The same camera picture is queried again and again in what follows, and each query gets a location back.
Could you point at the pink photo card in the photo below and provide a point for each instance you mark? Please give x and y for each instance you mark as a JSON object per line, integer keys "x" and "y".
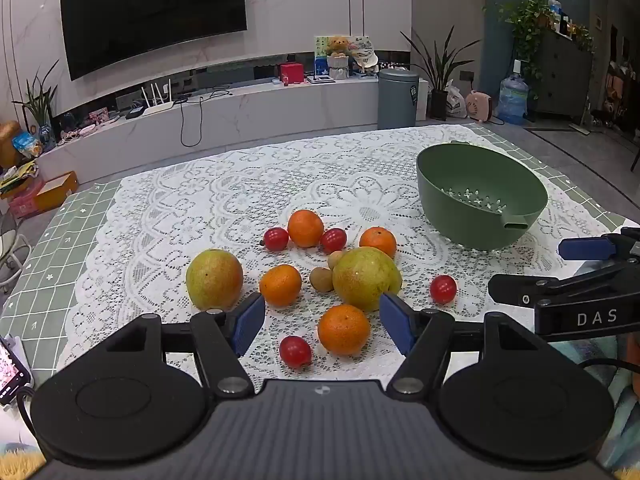
{"x": 100, "y": 116}

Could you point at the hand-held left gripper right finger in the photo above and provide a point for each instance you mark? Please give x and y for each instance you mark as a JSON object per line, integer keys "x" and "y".
{"x": 397, "y": 327}

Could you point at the white flower basket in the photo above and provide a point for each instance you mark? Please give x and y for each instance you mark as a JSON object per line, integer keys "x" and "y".
{"x": 338, "y": 67}

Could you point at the red cherry tomato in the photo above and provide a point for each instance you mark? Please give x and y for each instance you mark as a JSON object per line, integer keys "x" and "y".
{"x": 333, "y": 240}
{"x": 443, "y": 289}
{"x": 276, "y": 239}
{"x": 295, "y": 351}

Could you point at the pink heater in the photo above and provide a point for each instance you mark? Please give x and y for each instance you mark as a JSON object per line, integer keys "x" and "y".
{"x": 479, "y": 106}

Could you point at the slim-leaved potted plant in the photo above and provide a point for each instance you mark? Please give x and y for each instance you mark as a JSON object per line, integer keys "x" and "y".
{"x": 42, "y": 105}

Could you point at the long-leaved potted plant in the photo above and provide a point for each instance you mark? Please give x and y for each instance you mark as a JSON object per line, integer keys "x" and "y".
{"x": 439, "y": 102}

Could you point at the trailing green plant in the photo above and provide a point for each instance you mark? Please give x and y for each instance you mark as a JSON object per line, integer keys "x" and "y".
{"x": 527, "y": 30}

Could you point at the grey trash can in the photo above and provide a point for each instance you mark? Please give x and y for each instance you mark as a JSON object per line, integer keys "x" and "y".
{"x": 397, "y": 100}

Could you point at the light teal cloth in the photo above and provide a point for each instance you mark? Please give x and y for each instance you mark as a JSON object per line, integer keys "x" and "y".
{"x": 600, "y": 350}

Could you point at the black television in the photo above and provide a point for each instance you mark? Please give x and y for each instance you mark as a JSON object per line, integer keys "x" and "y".
{"x": 150, "y": 10}

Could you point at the blue snack bag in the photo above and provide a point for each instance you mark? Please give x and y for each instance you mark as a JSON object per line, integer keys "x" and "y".
{"x": 27, "y": 144}

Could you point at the printed paper fan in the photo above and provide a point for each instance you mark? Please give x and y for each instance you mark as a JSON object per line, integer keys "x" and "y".
{"x": 364, "y": 54}

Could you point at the white router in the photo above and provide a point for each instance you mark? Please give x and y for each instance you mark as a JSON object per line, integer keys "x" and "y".
{"x": 157, "y": 106}

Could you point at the green colander bowl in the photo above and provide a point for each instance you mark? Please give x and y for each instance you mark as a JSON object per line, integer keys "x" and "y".
{"x": 470, "y": 180}

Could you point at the white plastic bag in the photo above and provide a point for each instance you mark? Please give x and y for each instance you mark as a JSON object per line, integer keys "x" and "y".
{"x": 456, "y": 102}

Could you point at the orange mandarin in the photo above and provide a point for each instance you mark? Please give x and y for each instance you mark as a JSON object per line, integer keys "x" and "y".
{"x": 280, "y": 285}
{"x": 378, "y": 242}
{"x": 344, "y": 329}
{"x": 305, "y": 228}

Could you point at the illustrated card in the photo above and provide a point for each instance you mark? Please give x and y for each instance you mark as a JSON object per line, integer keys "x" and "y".
{"x": 320, "y": 45}

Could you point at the smartphone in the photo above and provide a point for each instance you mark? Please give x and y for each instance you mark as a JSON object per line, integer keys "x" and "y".
{"x": 10, "y": 367}

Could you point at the blue water jug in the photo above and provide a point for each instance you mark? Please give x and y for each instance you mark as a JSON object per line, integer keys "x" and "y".
{"x": 512, "y": 102}

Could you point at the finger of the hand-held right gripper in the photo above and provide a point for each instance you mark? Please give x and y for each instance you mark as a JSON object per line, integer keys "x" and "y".
{"x": 585, "y": 248}
{"x": 520, "y": 290}

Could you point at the red box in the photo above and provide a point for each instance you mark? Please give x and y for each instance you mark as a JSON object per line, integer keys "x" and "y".
{"x": 291, "y": 74}

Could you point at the pink box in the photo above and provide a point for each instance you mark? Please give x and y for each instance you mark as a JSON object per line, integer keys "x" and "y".
{"x": 25, "y": 202}

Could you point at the orange cardboard box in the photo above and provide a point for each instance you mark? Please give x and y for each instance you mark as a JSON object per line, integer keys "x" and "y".
{"x": 55, "y": 192}

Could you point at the small green-brown jujube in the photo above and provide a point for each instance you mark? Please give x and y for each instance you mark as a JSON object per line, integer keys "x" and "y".
{"x": 335, "y": 259}
{"x": 321, "y": 279}

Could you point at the grey cabinet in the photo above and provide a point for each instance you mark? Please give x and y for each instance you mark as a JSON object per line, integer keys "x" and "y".
{"x": 565, "y": 75}

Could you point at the white marble television console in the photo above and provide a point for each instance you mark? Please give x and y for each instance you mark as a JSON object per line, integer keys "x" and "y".
{"x": 260, "y": 110}

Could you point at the brown teddy bear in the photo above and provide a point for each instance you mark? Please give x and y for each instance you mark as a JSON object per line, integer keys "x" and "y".
{"x": 336, "y": 46}

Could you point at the green-red mango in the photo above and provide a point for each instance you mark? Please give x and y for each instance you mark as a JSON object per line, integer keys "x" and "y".
{"x": 214, "y": 279}
{"x": 365, "y": 277}

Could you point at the white lace tablecloth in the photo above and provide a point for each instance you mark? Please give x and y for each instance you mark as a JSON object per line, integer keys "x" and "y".
{"x": 225, "y": 195}

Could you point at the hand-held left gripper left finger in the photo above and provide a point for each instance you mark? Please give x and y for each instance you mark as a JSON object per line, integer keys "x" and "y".
{"x": 249, "y": 327}

